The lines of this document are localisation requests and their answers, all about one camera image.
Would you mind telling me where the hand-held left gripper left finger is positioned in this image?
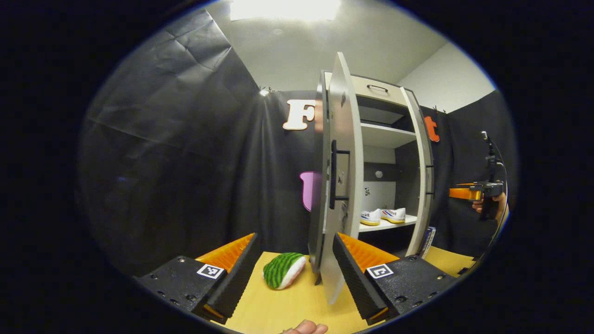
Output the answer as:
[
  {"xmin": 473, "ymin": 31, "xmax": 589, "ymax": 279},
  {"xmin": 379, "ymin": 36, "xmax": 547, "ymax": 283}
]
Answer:
[{"xmin": 137, "ymin": 233, "xmax": 264, "ymax": 324}]

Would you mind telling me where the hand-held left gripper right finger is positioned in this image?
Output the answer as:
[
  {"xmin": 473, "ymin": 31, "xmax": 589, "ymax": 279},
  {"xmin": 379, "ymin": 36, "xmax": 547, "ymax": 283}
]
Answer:
[{"xmin": 333, "ymin": 232, "xmax": 458, "ymax": 325}]

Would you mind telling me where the white shoe cabinet door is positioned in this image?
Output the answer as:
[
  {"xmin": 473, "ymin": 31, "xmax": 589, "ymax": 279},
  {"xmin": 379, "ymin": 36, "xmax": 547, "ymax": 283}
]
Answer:
[
  {"xmin": 400, "ymin": 87, "xmax": 435, "ymax": 258},
  {"xmin": 309, "ymin": 52, "xmax": 364, "ymax": 305}
]

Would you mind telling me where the white shoe cabinet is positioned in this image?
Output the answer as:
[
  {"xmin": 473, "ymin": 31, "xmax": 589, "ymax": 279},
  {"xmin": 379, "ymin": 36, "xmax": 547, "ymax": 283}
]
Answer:
[{"xmin": 309, "ymin": 52, "xmax": 437, "ymax": 305}]

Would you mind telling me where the white cabinet shelf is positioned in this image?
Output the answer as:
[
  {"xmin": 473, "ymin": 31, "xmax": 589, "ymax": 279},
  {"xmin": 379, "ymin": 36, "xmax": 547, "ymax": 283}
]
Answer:
[
  {"xmin": 360, "ymin": 216, "xmax": 418, "ymax": 232},
  {"xmin": 361, "ymin": 123, "xmax": 417, "ymax": 149}
]

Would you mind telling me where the white cabinet drawer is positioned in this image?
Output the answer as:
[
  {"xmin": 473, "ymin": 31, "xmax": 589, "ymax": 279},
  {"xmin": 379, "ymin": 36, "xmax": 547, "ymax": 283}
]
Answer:
[{"xmin": 351, "ymin": 77, "xmax": 409, "ymax": 108}]

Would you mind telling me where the watermelon plush toy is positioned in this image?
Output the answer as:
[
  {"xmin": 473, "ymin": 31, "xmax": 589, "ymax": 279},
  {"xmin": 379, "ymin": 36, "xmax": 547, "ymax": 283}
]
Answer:
[{"xmin": 263, "ymin": 252, "xmax": 307, "ymax": 290}]

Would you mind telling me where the small blue white box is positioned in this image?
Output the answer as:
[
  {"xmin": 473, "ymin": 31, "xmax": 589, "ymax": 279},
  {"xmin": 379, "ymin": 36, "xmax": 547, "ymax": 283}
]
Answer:
[{"xmin": 420, "ymin": 226, "xmax": 437, "ymax": 259}]

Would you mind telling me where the ceiling light panel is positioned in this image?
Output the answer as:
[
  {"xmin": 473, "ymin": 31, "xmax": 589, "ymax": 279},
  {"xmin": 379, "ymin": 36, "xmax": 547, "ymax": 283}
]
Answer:
[{"xmin": 230, "ymin": 0, "xmax": 342, "ymax": 21}]

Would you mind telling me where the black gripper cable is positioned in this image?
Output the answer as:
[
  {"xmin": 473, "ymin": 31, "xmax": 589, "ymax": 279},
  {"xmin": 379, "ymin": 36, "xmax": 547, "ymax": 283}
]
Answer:
[{"xmin": 483, "ymin": 135, "xmax": 510, "ymax": 249}]

